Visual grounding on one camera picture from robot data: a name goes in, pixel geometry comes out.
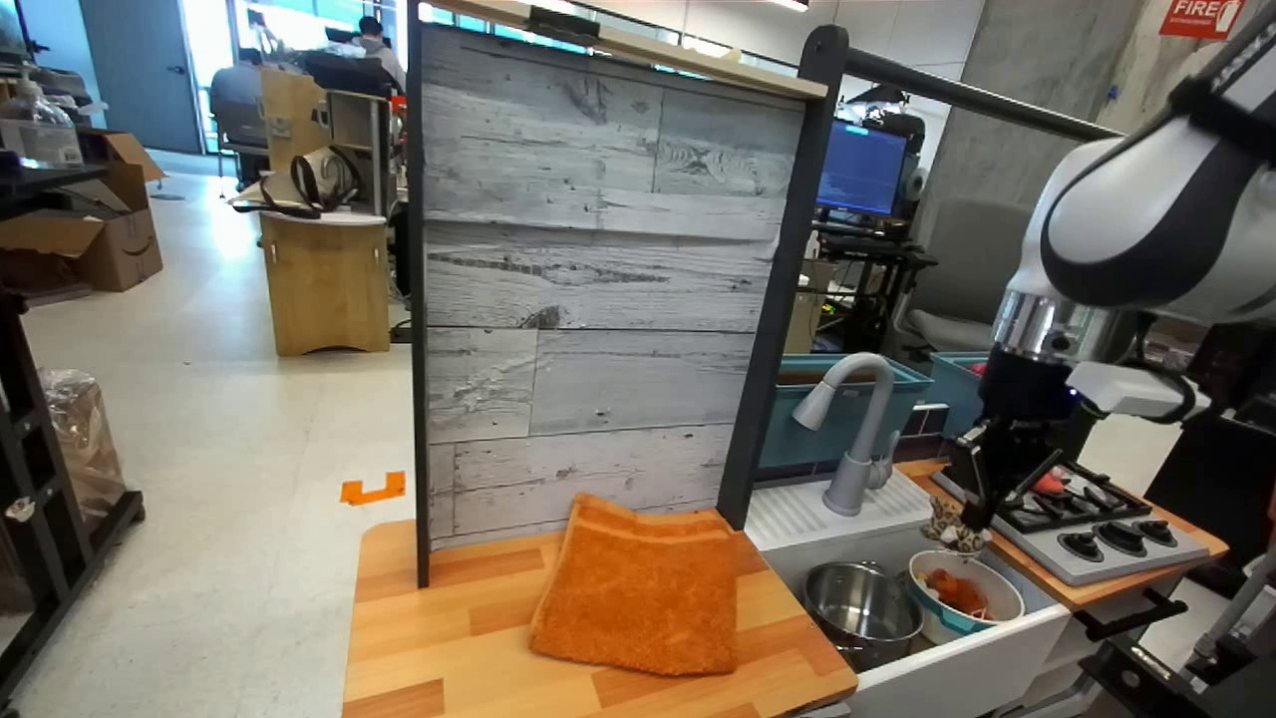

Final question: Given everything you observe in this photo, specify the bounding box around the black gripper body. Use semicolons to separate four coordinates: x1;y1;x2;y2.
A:
974;343;1109;519

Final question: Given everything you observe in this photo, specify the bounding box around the orange terry cloth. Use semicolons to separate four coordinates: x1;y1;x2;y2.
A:
526;489;745;680

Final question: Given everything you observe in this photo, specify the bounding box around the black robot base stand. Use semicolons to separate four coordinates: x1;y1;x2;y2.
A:
1075;551;1276;718

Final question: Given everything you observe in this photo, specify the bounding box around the grey toy stove body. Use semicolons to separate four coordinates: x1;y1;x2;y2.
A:
988;456;1236;590

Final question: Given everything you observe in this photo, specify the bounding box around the white toy sink unit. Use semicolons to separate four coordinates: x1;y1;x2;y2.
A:
738;465;1072;718

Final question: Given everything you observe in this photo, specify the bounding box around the black burner grate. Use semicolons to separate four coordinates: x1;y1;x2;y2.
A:
1047;457;1154;521
991;484;1087;538

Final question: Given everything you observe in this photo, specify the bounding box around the teal planter box with radishes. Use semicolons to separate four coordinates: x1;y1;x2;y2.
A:
911;348;998;441

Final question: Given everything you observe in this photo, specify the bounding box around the grey toy faucet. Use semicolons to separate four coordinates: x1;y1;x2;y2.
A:
790;348;901;521

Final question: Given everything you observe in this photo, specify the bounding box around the steel bowl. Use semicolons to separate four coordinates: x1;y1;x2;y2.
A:
797;553;927;659

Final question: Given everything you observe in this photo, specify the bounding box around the grey office chair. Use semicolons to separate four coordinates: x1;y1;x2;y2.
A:
905;196;1044;353

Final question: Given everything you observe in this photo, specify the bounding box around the empty teal planter box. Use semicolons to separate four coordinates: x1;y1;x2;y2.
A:
753;349;938;478

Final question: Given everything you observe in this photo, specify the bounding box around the black office desk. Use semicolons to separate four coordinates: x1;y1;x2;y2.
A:
801;211;938;357

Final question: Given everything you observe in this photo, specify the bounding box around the blue computer monitor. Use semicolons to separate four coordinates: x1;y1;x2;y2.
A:
812;119;911;228

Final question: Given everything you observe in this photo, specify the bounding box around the red fire sign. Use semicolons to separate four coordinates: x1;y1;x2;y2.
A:
1154;0;1251;43

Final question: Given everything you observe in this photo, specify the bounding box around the grey stone print board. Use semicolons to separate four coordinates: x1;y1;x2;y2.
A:
417;22;810;551

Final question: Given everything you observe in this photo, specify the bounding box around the light wood shelf plank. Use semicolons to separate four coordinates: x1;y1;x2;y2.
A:
417;0;834;109

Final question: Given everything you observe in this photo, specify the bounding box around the black clamp block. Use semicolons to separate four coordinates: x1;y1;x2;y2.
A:
526;2;603;47

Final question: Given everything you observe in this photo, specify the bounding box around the plywood cabinet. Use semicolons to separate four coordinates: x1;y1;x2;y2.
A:
259;206;399;357

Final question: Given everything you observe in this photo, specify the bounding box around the person in white shirt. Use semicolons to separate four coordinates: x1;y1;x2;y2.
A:
354;12;405;91

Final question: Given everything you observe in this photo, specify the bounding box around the dark grey swivel chair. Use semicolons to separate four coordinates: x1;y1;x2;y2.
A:
207;57;269;188

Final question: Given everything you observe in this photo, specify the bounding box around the clear plastic bag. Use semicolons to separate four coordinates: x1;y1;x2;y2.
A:
37;365;132;526

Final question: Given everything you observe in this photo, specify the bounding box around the open cardboard box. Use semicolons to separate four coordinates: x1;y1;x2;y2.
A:
0;127;166;295

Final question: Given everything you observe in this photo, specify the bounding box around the black metal stand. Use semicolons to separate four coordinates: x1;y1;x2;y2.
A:
0;154;152;703

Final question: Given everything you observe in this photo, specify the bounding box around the grey blue door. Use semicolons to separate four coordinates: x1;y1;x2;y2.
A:
75;0;207;158

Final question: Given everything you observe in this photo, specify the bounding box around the white bowl with teal handles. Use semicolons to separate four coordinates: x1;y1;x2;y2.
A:
905;546;1031;640

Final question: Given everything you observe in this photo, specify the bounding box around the black toy kitchen frame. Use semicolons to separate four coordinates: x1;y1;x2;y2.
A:
401;20;1117;590

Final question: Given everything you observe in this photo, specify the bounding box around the orange floor bracket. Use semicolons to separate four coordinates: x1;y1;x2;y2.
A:
334;465;411;511

